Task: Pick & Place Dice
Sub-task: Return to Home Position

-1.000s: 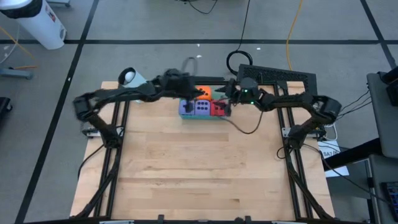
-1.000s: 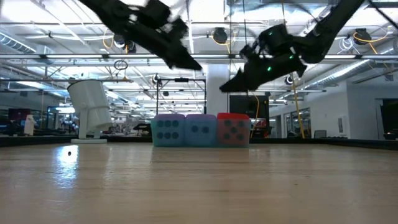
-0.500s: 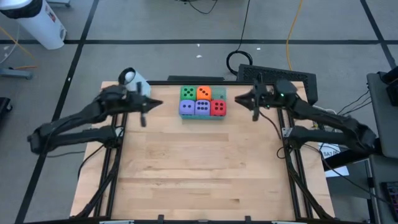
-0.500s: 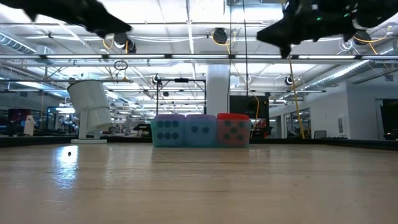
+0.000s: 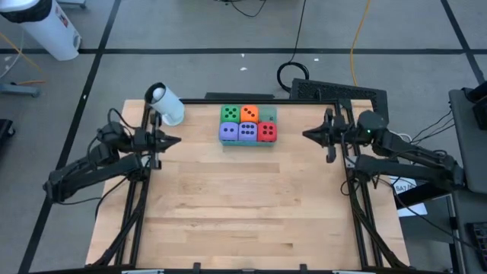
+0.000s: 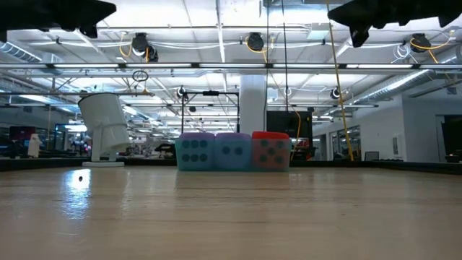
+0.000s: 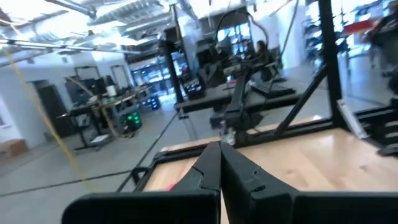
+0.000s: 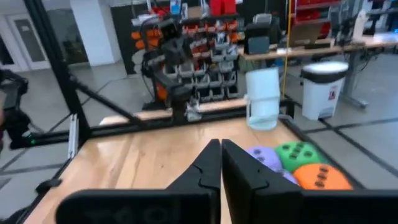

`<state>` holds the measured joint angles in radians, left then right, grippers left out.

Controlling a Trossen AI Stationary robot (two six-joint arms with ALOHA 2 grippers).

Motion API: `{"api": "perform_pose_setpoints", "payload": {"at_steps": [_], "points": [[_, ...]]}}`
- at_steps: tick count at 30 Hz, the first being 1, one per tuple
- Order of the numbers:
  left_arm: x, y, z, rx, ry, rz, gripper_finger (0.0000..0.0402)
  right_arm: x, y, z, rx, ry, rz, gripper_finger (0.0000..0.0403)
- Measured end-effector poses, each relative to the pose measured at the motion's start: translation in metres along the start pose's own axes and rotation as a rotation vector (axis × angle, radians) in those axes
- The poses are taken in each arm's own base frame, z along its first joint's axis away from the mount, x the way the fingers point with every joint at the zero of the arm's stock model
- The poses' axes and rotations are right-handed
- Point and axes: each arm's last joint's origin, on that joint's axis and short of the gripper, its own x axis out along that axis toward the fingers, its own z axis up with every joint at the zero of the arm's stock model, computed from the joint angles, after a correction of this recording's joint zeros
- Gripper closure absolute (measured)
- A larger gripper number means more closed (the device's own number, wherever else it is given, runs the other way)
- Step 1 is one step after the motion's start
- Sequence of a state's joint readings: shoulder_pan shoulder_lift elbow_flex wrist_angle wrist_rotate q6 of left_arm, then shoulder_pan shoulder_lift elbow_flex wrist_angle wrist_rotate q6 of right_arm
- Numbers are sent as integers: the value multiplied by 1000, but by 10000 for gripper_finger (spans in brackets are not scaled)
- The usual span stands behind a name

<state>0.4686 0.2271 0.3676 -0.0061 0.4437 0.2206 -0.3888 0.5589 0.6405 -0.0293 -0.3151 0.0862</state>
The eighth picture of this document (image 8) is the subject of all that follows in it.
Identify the wooden desk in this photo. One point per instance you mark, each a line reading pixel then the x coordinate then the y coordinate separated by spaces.
pixel 311 51

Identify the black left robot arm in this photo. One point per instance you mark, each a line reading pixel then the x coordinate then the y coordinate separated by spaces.
pixel 180 102

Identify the black floor equipment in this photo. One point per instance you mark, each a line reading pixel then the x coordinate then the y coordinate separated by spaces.
pixel 17 124

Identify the black aluminium table frame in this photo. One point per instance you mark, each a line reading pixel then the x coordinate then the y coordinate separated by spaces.
pixel 61 77

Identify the silver aluminium extrusion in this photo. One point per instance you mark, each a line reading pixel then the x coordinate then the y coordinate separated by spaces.
pixel 73 137

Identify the black office chair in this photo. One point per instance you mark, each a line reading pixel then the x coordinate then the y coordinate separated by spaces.
pixel 258 43

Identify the white metal bracket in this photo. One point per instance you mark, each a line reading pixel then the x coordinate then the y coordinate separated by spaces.
pixel 193 112

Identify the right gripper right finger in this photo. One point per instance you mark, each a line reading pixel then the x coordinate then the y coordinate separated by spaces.
pixel 239 180

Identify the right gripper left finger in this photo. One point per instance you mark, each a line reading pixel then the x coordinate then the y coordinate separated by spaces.
pixel 208 174

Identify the green foam die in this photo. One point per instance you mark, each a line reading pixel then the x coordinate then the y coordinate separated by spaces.
pixel 298 155

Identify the storage bin rack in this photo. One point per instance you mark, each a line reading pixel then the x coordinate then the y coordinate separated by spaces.
pixel 217 62

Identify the purple foam die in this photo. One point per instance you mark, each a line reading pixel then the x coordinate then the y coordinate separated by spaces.
pixel 264 157
pixel 287 176

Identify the black table edge clamp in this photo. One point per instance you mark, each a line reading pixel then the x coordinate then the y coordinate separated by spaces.
pixel 48 186

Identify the red storage bin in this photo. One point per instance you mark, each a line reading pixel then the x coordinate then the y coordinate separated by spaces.
pixel 222 7

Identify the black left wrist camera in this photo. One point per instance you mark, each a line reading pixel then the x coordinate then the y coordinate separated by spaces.
pixel 170 29

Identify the white trash bin black lid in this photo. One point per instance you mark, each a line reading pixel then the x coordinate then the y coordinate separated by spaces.
pixel 320 99

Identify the orange foam die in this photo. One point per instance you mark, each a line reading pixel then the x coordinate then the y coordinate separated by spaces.
pixel 323 179

